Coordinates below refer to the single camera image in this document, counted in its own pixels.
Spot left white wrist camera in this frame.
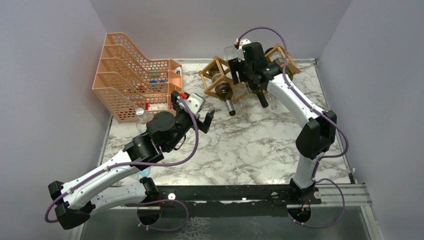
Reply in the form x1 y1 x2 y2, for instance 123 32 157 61
171 90 206 118

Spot white packaged item in organizer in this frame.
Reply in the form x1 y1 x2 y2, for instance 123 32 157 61
147 103 168 111

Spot orange plastic file organizer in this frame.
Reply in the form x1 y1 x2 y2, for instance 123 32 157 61
92 32 183 123

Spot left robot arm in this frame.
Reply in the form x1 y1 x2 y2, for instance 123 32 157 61
44 108 215 230

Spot green wine bottle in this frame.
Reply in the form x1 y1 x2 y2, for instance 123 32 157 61
208 66 236 116
247 82 269 108
267 50 294 80

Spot round clear glass bottle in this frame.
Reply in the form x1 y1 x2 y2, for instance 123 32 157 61
223 45 239 62

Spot green wine bottle back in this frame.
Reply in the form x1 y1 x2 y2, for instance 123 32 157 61
247 82 269 108

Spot wooden wine rack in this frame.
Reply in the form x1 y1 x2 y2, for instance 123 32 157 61
198 44 285 104

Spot plastic water bottle blue label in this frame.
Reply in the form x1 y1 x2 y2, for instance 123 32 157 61
134 166 151 180

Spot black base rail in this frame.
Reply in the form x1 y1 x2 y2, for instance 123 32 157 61
139 184 321 218

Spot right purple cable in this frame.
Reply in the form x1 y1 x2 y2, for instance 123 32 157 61
237 27 350 229

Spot green wine bottle front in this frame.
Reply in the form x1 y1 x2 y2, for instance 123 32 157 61
267 50 294 80

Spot small clear bottle silver cap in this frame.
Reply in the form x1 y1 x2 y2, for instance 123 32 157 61
135 107 153 134

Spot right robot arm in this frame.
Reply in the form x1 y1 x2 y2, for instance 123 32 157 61
224 38 337 204

